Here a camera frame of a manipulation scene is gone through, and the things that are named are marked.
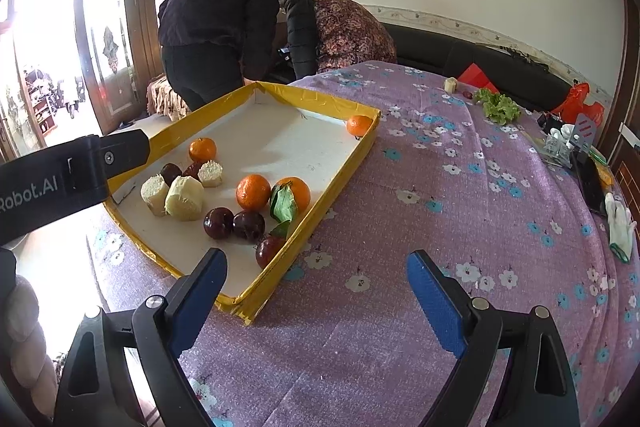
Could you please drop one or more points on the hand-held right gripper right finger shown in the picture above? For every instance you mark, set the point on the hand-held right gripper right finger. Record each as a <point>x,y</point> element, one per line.
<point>435,302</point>

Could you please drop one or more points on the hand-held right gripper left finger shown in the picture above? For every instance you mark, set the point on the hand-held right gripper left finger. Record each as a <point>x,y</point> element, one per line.
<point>200,302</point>

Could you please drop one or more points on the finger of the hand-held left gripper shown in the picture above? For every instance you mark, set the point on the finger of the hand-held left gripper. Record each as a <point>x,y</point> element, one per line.
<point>127,149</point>

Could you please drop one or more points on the dark red plum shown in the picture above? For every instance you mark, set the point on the dark red plum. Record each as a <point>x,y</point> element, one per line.
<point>248,226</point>
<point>218,223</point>
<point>171,172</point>
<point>270,252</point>

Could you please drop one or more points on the orange tangerine with leaf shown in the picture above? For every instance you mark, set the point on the orange tangerine with leaf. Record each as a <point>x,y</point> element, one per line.
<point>298,191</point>

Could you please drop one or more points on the yellow cardboard tray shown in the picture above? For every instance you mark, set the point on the yellow cardboard tray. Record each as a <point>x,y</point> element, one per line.
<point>300,147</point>

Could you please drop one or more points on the purple floral tablecloth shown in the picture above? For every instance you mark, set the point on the purple floral tablecloth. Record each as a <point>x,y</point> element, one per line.
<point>400,207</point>

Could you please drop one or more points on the wooden glass door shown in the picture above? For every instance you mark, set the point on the wooden glass door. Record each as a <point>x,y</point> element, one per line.
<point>137,32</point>

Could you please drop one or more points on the black flat case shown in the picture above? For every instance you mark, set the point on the black flat case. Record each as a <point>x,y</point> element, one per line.
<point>590,182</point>

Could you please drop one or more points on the clear plastic bag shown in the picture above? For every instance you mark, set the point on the clear plastic bag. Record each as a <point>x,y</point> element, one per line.
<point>556,147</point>

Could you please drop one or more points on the white work glove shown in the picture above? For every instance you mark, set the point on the white work glove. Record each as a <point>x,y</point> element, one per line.
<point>620,222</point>

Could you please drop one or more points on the green lettuce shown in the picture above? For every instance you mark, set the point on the green lettuce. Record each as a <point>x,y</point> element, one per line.
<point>497,106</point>

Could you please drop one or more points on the yellow snack packet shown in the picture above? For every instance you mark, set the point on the yellow snack packet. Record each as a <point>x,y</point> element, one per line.
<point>605,172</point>

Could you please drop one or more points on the white cup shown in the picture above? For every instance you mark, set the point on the white cup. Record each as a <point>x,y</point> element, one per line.
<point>567,131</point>

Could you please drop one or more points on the red bag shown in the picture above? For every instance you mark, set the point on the red bag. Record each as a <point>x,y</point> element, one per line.
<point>477,77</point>

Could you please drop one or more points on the grey slotted spatula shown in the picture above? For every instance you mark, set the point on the grey slotted spatula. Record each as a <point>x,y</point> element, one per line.
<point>586,129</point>

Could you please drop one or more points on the wooden cabinet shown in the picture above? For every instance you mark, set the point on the wooden cabinet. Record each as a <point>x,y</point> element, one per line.
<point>631,177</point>

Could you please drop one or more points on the orange plastic bag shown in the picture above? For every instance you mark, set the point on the orange plastic bag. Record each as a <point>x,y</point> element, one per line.
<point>580,104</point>

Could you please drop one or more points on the black sofa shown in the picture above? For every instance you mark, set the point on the black sofa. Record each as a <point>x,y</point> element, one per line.
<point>475,57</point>

